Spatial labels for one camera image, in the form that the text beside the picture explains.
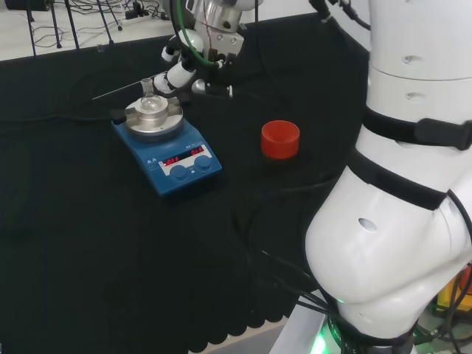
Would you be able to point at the heater with blue base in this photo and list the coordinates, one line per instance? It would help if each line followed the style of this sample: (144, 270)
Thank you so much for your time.
(184, 173)

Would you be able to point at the red ribbed plastic cap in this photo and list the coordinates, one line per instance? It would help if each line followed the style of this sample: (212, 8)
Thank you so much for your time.
(280, 142)

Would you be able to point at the clear round-bottom glass flask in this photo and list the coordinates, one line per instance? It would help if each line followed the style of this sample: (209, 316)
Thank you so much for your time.
(149, 101)

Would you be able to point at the thin glass rod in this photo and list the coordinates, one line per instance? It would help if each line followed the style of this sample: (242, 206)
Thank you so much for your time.
(118, 90)

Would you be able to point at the black bench cloth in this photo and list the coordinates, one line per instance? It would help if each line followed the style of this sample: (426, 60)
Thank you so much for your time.
(92, 239)

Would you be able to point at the white power strip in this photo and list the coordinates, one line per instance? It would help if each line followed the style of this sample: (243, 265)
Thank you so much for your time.
(137, 14)

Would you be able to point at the black tripod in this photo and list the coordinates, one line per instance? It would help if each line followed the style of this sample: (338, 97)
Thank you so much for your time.
(75, 29)

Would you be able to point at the yellow stop button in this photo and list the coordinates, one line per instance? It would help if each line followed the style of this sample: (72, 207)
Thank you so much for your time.
(451, 291)

